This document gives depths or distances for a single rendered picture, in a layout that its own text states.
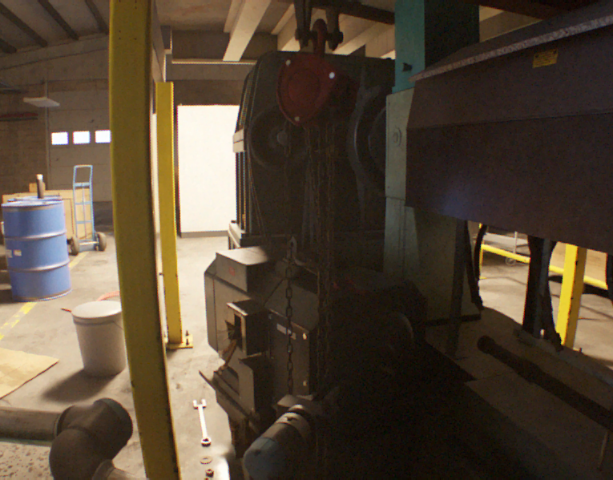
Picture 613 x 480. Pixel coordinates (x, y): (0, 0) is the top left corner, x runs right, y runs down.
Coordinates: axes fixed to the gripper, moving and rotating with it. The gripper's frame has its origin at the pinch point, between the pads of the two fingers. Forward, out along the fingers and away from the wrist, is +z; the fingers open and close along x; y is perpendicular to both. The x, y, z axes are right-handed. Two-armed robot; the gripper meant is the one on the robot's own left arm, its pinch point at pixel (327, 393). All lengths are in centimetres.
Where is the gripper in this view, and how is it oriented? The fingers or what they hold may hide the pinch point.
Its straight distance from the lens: 109.8
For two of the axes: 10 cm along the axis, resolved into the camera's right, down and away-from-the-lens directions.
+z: 4.5, -1.6, 8.8
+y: 0.0, -9.8, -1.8
